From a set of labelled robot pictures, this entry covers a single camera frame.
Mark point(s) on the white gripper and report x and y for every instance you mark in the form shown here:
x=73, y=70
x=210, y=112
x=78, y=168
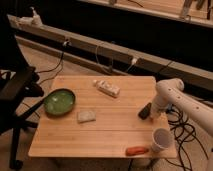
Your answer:
x=155, y=113

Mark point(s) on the black eraser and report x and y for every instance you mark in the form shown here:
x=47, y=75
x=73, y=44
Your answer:
x=145, y=112

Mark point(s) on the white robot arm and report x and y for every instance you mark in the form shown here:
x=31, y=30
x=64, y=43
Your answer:
x=170, y=91

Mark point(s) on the white paper cup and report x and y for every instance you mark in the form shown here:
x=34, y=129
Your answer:
x=161, y=140

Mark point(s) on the orange carrot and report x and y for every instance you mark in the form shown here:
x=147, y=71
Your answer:
x=132, y=151

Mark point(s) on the white plastic bottle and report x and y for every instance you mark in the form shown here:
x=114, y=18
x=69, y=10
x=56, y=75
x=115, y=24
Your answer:
x=107, y=88

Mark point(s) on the green bowl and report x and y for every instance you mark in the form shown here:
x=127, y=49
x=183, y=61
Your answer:
x=59, y=102

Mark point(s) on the black office chair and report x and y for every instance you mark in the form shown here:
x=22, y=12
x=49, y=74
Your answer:
x=17, y=80

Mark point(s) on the white spray bottle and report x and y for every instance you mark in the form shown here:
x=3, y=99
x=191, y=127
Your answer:
x=34, y=20

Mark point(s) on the white wall plug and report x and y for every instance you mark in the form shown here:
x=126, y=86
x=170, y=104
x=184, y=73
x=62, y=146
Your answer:
x=134, y=61

